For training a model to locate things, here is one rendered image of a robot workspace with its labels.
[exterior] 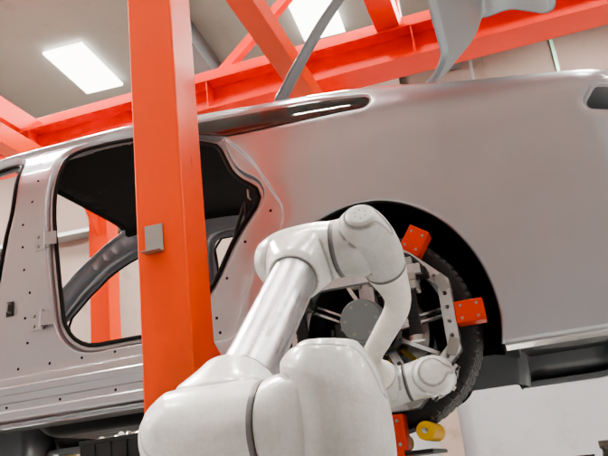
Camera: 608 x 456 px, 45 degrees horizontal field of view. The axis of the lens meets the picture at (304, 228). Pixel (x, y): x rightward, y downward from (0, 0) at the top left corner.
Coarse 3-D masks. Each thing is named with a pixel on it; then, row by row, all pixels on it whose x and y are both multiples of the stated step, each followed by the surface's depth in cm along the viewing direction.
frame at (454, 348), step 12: (408, 252) 241; (432, 276) 240; (444, 276) 235; (444, 288) 234; (444, 300) 233; (444, 312) 232; (444, 324) 231; (456, 324) 230; (456, 336) 229; (456, 348) 227; (396, 408) 228; (408, 408) 227; (420, 408) 230
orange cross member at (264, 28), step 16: (240, 0) 354; (256, 0) 361; (240, 16) 366; (256, 16) 367; (272, 16) 386; (256, 32) 380; (272, 32) 382; (272, 48) 396; (288, 48) 405; (272, 64) 411; (288, 64) 413; (304, 80) 431
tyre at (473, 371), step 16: (400, 240) 252; (432, 256) 246; (448, 272) 243; (464, 288) 241; (464, 336) 236; (480, 336) 244; (464, 352) 235; (480, 352) 246; (464, 368) 233; (464, 384) 233; (432, 400) 234; (448, 400) 232; (416, 416) 234; (432, 416) 234
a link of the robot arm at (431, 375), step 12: (420, 360) 195; (432, 360) 193; (444, 360) 195; (408, 372) 198; (420, 372) 193; (432, 372) 192; (444, 372) 192; (408, 384) 197; (420, 384) 193; (432, 384) 191; (444, 384) 192; (420, 396) 198; (432, 396) 198
